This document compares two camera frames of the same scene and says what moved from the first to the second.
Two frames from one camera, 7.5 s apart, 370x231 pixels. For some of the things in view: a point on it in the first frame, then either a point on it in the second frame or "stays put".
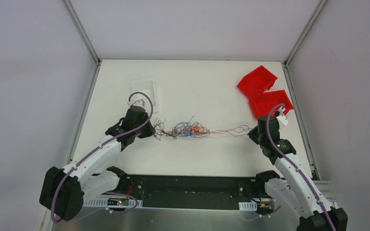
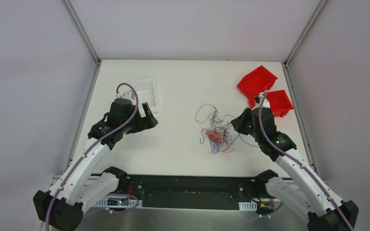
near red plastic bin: (268, 103) stays put
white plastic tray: (145, 90) stays put
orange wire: (201, 131) → (222, 139)
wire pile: (159, 126) → (221, 133)
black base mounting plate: (191, 192) stays put
